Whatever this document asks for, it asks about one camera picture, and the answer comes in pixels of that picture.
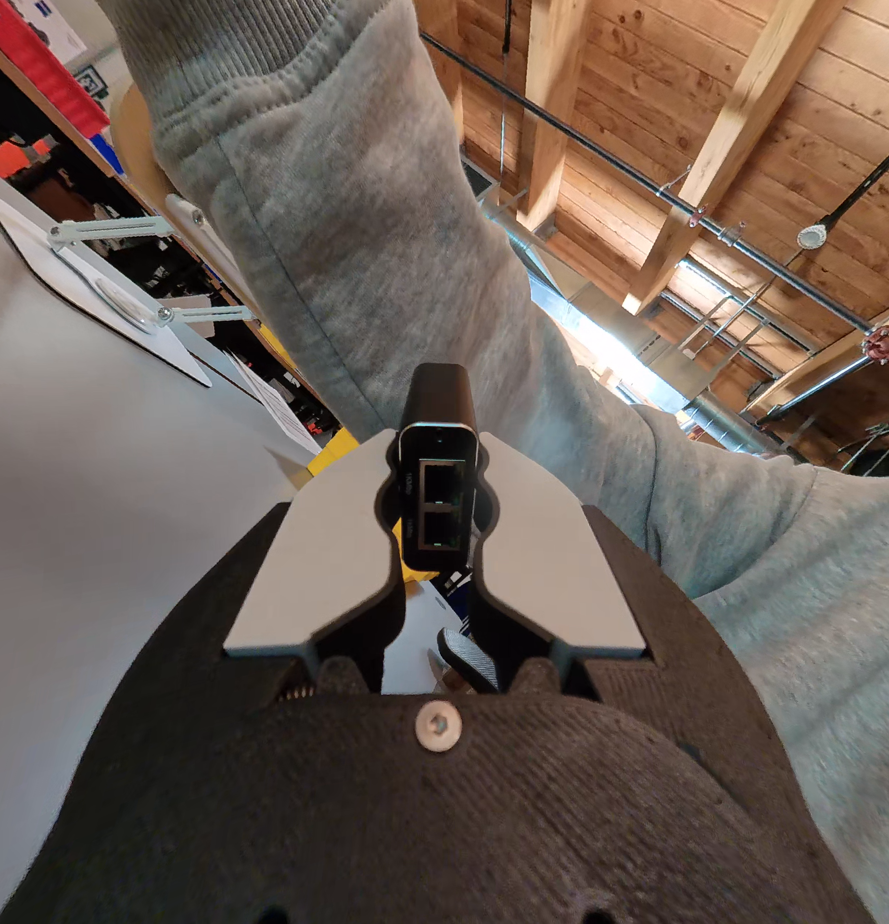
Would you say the person's right forearm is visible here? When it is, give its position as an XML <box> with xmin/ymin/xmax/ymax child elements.
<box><xmin>98</xmin><ymin>0</ymin><xmax>669</xmax><ymax>550</ymax></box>

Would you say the black chair armrest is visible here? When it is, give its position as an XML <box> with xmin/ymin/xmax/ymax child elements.
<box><xmin>437</xmin><ymin>627</ymin><xmax>502</xmax><ymax>694</ymax></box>

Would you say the red plastic bin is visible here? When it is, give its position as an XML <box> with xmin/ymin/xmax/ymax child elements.
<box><xmin>0</xmin><ymin>0</ymin><xmax>112</xmax><ymax>138</ymax></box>

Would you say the white monitor stand base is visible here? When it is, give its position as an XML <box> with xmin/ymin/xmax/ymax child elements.
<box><xmin>0</xmin><ymin>191</ymin><xmax>258</xmax><ymax>389</ymax></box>

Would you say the printed paper sheet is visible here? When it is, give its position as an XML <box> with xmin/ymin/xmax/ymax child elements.
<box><xmin>228</xmin><ymin>352</ymin><xmax>323</xmax><ymax>466</ymax></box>

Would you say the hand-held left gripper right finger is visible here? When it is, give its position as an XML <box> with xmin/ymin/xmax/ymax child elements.
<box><xmin>470</xmin><ymin>431</ymin><xmax>648</xmax><ymax>690</ymax></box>

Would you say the yellow plastic bin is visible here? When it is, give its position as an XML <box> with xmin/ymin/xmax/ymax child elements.
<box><xmin>306</xmin><ymin>427</ymin><xmax>440</xmax><ymax>584</ymax></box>

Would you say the grey desk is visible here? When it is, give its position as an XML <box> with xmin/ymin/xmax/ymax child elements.
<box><xmin>0</xmin><ymin>166</ymin><xmax>463</xmax><ymax>924</ymax></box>

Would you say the black ethernet adapter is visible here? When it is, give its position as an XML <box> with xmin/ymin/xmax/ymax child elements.
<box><xmin>399</xmin><ymin>362</ymin><xmax>482</xmax><ymax>573</ymax></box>

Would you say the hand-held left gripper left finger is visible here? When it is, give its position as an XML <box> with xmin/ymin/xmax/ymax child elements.
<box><xmin>223</xmin><ymin>432</ymin><xmax>406</xmax><ymax>690</ymax></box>

